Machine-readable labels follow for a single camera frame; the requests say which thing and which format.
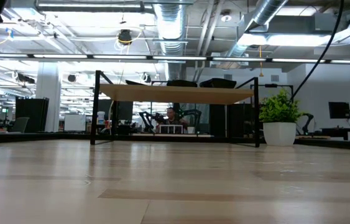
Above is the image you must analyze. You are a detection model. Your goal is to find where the black square mini plate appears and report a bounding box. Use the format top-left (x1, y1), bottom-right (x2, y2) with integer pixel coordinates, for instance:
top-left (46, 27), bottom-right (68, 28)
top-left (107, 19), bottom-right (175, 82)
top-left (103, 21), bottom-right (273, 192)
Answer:
top-left (199, 82), bottom-right (237, 89)
top-left (200, 77), bottom-right (237, 84)

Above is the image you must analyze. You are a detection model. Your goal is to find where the white building column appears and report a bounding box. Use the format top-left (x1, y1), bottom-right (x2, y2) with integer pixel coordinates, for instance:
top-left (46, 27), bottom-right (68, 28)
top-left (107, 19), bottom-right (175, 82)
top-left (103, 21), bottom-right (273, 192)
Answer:
top-left (35, 63), bottom-right (62, 133)

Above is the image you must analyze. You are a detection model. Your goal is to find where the black cabinet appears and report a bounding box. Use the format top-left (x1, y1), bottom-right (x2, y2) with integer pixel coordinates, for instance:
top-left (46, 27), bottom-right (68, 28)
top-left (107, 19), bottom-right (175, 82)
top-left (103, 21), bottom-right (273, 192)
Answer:
top-left (15, 96), bottom-right (50, 133)

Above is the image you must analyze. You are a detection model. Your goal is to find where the grey office chair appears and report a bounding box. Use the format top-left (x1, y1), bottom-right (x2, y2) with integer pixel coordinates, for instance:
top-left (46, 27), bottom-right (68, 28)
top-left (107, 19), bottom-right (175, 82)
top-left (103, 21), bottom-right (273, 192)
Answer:
top-left (11, 116), bottom-right (30, 134)

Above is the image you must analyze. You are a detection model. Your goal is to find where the white board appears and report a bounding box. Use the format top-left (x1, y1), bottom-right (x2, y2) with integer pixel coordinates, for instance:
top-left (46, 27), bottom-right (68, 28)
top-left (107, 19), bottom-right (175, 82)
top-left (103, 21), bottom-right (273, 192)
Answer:
top-left (64, 113), bottom-right (87, 132)

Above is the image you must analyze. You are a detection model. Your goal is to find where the black display panel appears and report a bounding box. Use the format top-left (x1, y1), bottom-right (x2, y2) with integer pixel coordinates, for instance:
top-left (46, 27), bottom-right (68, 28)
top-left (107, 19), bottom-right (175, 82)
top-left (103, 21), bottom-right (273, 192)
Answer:
top-left (97, 99), bottom-right (134, 121)

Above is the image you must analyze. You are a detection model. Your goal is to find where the wooden shelf with black legs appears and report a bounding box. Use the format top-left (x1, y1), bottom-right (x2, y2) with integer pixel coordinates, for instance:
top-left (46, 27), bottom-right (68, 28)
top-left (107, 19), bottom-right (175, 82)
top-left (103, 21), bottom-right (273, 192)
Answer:
top-left (90, 70), bottom-right (261, 149)

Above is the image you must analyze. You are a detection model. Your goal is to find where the person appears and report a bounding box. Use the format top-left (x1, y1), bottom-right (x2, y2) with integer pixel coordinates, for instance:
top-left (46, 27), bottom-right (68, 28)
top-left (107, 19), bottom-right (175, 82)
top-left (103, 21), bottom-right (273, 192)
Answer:
top-left (155, 107), bottom-right (190, 134)

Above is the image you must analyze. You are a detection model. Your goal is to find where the light wooden lab table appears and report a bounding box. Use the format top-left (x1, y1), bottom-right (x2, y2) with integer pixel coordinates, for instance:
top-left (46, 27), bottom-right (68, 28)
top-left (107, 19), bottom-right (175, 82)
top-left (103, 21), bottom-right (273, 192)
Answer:
top-left (132, 133), bottom-right (215, 139)

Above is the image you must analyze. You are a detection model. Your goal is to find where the black partition panel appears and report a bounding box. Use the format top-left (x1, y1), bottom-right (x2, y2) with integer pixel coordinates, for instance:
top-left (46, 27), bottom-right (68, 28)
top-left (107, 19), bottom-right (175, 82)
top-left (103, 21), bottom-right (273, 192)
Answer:
top-left (208, 103), bottom-right (266, 138)

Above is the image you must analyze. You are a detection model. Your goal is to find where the thin black metal stand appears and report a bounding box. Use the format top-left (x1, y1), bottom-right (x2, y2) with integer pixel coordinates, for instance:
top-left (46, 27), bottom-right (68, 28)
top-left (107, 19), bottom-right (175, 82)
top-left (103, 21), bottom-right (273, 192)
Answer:
top-left (260, 83), bottom-right (295, 94)

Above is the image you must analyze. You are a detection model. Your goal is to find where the green plant in white pot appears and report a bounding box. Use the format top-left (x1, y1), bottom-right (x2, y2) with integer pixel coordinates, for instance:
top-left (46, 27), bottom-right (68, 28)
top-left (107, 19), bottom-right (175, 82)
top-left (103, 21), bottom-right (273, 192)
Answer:
top-left (257, 88), bottom-right (306, 147)

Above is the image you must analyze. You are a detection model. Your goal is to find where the black monitor screen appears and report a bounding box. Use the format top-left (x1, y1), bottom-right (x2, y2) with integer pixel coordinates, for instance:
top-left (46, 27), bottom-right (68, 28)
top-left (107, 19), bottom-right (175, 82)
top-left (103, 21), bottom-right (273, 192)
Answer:
top-left (328, 101), bottom-right (350, 119)

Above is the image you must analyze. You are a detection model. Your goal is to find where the black lab desk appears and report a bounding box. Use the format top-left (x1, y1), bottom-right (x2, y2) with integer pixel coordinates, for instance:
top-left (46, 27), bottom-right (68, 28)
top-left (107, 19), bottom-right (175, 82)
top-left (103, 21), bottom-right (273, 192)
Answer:
top-left (306, 123), bottom-right (350, 141)

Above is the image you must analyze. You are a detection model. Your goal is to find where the silver ribbed air duct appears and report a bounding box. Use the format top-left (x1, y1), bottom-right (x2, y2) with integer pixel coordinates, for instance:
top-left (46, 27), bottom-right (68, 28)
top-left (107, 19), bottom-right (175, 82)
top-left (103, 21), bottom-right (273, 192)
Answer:
top-left (154, 0), bottom-right (190, 82)

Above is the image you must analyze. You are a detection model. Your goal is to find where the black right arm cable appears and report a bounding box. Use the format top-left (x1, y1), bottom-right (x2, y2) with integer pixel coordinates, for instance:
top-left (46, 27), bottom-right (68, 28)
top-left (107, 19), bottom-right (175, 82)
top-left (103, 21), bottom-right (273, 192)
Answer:
top-left (290, 0), bottom-right (346, 103)

